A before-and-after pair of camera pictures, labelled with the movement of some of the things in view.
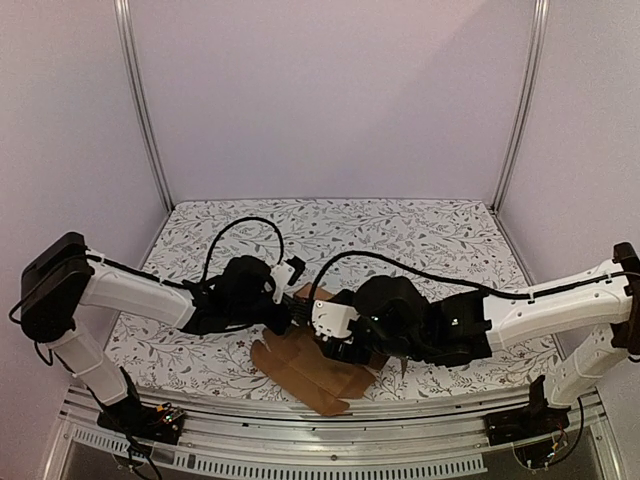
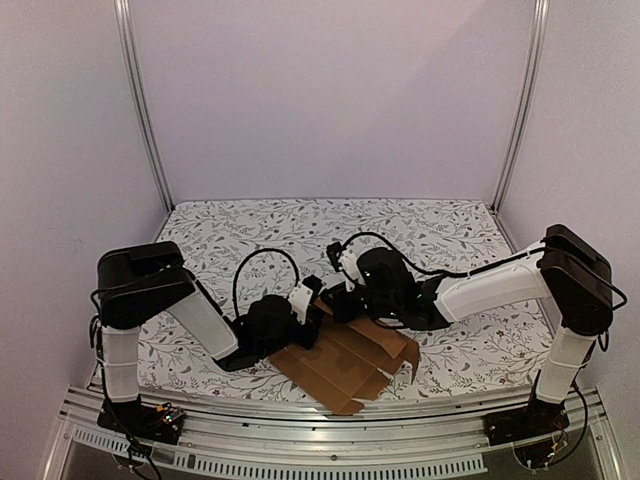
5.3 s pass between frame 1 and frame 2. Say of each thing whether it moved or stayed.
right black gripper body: moved
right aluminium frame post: stayed
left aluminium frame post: stayed
